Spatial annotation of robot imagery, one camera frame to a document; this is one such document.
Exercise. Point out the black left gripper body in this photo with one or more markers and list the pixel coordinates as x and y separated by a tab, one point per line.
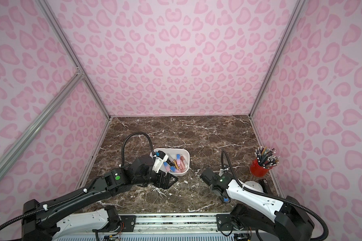
160	179

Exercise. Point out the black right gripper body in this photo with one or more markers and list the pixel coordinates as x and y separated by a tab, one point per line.
206	175

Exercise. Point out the black lipstick tube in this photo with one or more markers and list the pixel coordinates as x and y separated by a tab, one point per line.
170	163

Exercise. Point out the gold glitter lipstick tube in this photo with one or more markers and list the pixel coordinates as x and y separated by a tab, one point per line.
176	164

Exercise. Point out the clear pink lip gloss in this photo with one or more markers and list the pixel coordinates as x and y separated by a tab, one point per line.
183	161

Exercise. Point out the white plastic storage box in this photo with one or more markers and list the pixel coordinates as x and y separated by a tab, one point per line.
172	153

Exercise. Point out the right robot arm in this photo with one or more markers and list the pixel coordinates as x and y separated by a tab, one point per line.
284	220

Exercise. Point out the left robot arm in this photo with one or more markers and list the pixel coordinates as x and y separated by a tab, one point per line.
40	223

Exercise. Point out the red pencil cup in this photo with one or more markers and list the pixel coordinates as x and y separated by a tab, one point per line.
257	170

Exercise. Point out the bundle of coloured pencils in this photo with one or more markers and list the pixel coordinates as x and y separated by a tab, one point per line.
266	158

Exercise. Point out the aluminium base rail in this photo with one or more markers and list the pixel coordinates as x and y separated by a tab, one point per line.
158	227

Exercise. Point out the diagonal aluminium frame bar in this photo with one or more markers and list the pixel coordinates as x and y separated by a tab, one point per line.
27	137

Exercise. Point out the aluminium corner frame post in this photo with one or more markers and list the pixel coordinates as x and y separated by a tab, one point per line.
69	50

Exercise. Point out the right aluminium corner post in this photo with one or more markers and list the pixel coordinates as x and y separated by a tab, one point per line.
285	38

